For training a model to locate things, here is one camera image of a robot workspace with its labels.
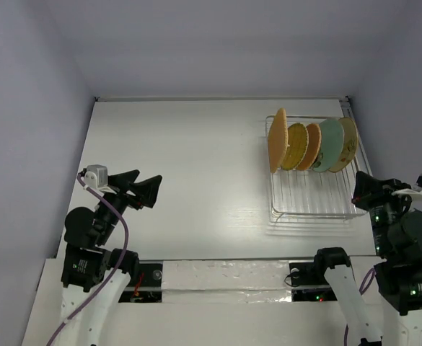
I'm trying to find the large oval woven tray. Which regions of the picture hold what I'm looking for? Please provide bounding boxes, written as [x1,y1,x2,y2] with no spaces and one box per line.
[268,108,289,174]

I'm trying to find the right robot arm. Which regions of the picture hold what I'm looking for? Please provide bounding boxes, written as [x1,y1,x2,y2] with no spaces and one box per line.
[312,171,422,345]

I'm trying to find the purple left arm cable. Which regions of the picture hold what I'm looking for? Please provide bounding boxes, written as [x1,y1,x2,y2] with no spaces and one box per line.
[46,171,129,346]

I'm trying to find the wire dish rack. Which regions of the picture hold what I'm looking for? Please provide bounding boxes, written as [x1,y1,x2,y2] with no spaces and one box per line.
[270,117,367,222]

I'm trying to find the green ceramic flower plate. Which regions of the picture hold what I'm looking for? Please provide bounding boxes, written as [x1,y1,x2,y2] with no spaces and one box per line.
[312,119,344,172]

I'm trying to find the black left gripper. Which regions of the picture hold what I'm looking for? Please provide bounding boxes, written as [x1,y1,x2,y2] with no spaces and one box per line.
[96,168,162,242]

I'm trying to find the small orange woven tray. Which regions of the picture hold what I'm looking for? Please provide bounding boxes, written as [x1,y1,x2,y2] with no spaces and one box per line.
[296,123,322,171]

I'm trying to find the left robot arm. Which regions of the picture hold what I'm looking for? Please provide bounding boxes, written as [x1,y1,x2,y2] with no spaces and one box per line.
[47,164,163,345]

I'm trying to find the beige ceramic bird plate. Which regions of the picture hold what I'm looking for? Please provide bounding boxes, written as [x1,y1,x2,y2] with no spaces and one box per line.
[329,117,359,173]

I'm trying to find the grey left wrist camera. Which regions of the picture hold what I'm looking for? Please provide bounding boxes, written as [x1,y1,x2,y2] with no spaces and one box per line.
[82,164,108,190]

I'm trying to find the green-rimmed round woven tray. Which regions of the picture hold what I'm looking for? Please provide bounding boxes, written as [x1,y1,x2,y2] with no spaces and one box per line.
[281,123,309,171]

